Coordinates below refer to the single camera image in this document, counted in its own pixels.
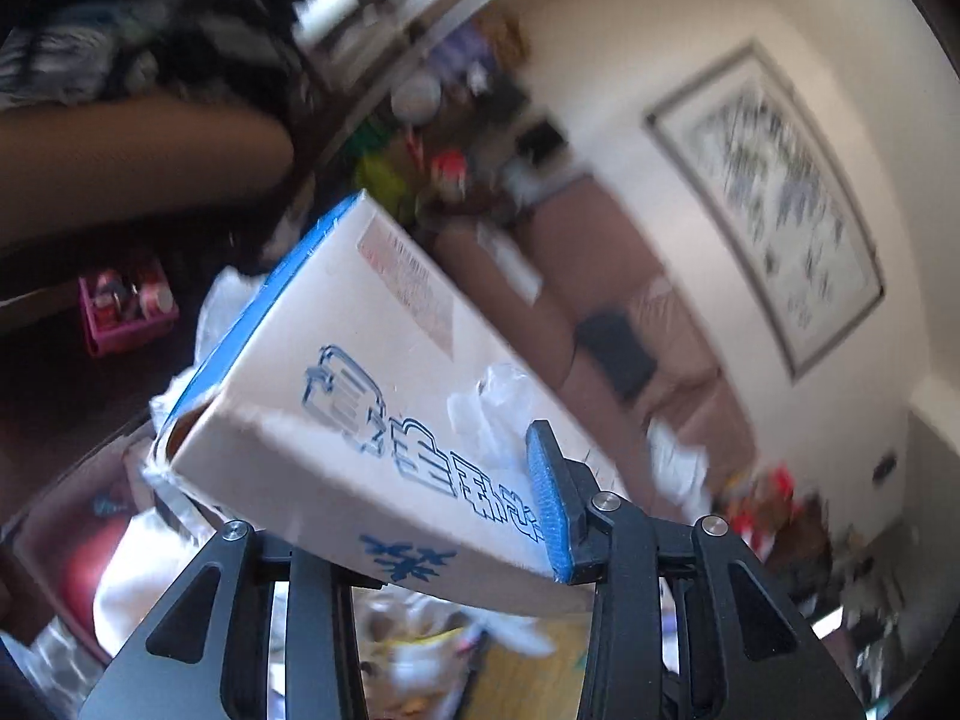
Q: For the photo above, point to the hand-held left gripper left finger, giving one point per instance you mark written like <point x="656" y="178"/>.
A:
<point x="315" y="615"/>

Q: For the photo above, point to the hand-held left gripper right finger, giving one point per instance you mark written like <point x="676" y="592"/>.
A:
<point x="551" y="510"/>

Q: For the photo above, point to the white cardboard box blue print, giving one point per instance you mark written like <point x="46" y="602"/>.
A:
<point x="360" y="405"/>

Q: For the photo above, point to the clear plastic bag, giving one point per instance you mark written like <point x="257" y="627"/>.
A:
<point x="487" y="405"/>

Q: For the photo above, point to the white cloth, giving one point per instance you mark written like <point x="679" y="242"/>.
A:
<point x="679" y="465"/>

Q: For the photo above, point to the white plastic bag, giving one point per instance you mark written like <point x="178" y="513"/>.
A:
<point x="150" y="600"/>

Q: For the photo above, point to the dark square cushion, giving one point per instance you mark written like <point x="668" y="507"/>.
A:
<point x="616" y="352"/>

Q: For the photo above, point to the brown sofa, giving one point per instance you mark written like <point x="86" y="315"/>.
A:
<point x="600" y="262"/>

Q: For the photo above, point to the pink storage basket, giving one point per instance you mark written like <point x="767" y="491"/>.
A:
<point x="124" y="307"/>

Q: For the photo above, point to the cluttered shelf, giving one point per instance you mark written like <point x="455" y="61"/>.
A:
<point x="450" y="112"/>

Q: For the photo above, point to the dark brown mesh chair back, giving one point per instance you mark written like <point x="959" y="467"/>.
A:
<point x="150" y="165"/>

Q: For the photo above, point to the framed wall picture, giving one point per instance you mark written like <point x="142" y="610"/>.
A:
<point x="780" y="202"/>

